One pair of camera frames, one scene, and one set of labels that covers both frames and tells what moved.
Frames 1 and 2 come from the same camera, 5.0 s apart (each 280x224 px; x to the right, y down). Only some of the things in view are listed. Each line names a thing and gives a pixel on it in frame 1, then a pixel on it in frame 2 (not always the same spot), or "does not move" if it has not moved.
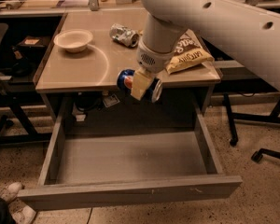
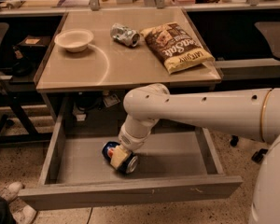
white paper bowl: (74, 40) does not move
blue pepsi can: (124, 81) -> (128, 166)
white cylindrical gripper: (153, 59) -> (130, 139)
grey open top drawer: (123, 165) does not move
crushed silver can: (124, 35) does not move
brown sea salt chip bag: (189, 52) does not move
